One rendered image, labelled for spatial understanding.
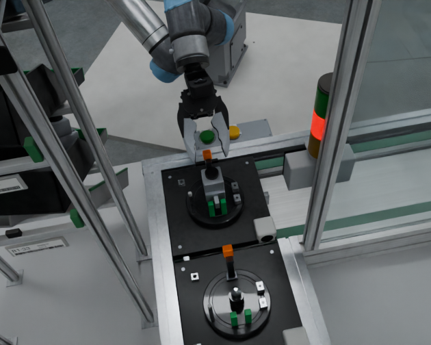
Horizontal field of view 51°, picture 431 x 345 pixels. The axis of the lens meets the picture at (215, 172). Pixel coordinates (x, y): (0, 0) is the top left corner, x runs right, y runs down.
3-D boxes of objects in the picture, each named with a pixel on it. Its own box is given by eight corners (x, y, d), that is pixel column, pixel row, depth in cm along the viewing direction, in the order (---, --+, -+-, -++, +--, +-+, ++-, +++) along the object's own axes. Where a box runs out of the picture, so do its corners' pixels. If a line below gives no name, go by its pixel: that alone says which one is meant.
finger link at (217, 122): (237, 152, 98) (218, 114, 98) (239, 150, 92) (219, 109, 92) (224, 158, 97) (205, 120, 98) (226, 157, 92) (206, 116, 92)
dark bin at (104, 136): (47, 141, 94) (38, 107, 91) (108, 137, 94) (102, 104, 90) (-17, 216, 70) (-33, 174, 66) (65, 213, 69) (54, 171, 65)
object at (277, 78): (139, 5, 184) (137, -2, 182) (363, 33, 163) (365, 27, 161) (54, 129, 146) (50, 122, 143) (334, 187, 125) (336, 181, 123)
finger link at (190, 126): (195, 163, 97) (198, 121, 97) (195, 162, 91) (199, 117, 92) (180, 162, 97) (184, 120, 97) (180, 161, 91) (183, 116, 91)
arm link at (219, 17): (196, 36, 112) (167, 28, 103) (227, 5, 106) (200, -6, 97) (209, 61, 111) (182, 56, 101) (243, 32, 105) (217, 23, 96)
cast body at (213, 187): (202, 180, 105) (199, 162, 100) (220, 176, 106) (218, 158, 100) (208, 210, 100) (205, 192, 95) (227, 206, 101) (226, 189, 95)
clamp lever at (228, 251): (226, 272, 94) (221, 245, 90) (235, 270, 94) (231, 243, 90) (228, 285, 91) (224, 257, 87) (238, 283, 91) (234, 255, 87)
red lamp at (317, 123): (306, 122, 76) (309, 101, 72) (335, 116, 76) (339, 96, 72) (315, 144, 73) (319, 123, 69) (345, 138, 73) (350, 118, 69)
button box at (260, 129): (195, 144, 128) (192, 130, 123) (266, 131, 129) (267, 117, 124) (198, 163, 124) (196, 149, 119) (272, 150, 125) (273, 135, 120)
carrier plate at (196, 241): (162, 176, 116) (161, 172, 114) (252, 160, 117) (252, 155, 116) (173, 260, 102) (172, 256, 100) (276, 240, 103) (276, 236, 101)
